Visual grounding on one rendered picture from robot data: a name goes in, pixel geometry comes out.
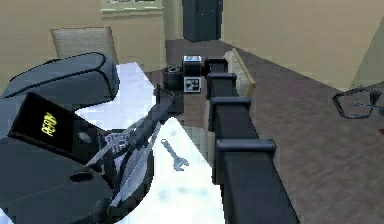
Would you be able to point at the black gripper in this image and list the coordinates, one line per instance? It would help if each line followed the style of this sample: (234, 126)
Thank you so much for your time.
(172, 78)

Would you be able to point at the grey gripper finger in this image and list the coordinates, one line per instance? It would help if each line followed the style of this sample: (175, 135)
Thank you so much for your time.
(136, 169)

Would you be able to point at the grey metal wrench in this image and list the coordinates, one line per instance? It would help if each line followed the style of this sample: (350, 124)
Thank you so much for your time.
(174, 155)

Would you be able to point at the white dining table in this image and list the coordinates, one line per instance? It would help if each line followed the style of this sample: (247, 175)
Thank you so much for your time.
(186, 200)

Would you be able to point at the beige upholstered chair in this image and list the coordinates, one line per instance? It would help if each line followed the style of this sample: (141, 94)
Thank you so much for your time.
(83, 41)

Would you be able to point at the beige chair with wooden edge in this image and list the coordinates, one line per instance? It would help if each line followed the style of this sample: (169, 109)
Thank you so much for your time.
(240, 73)

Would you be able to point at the black fridge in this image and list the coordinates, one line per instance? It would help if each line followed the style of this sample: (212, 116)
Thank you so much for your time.
(201, 20)

